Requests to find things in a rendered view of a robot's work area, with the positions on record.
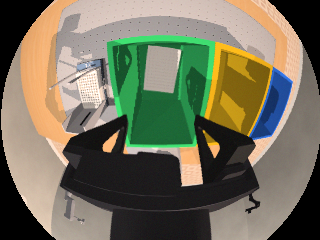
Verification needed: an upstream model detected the blue open-top bin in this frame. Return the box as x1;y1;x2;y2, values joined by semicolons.
249;67;293;140

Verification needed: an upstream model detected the yellow open bin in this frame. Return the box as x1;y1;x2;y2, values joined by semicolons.
204;42;273;136

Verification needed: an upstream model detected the green open-top bin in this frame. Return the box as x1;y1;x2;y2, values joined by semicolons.
107;35;215;148

